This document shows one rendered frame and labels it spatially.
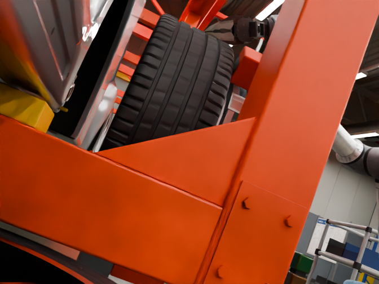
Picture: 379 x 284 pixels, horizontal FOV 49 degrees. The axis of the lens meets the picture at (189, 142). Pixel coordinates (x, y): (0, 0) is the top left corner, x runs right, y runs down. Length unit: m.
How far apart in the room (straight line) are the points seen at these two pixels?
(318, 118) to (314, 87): 0.06
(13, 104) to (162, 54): 0.42
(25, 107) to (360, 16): 0.67
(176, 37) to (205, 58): 0.09
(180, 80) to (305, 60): 0.31
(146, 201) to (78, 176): 0.12
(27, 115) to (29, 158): 0.07
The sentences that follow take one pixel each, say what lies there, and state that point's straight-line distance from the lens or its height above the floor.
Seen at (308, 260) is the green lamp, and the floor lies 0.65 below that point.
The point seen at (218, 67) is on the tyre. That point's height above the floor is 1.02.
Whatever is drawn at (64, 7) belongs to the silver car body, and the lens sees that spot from 0.59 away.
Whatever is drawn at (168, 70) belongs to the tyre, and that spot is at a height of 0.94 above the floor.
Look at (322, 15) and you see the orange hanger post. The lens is 0.90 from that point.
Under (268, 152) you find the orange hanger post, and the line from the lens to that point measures 0.79.
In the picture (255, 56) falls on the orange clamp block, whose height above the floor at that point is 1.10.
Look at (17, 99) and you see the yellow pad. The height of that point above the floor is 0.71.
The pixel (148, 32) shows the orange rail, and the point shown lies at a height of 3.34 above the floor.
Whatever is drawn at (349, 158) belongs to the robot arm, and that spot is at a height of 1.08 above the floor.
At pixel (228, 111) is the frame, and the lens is 1.08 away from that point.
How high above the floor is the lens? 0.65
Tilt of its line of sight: 9 degrees up
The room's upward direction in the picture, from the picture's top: 22 degrees clockwise
